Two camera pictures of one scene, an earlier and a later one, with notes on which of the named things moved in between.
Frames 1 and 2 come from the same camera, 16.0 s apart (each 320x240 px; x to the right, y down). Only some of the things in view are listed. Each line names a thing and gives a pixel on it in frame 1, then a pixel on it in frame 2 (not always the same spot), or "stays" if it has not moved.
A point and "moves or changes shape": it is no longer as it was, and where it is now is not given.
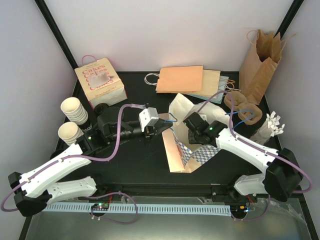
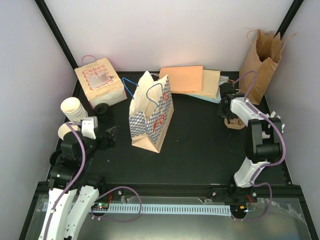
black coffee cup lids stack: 101,108 stays
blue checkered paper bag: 182,156 -> 151,111
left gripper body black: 149,132 -> 104,145
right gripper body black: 194,139 -> 225,113
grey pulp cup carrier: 249,113 moves or changes shape
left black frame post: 45,11 stays
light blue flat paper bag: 217,97 stays
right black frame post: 291,15 stays
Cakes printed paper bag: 100,83 stays
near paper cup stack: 69,132 stays
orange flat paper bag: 180,79 stays
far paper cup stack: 73,109 stays
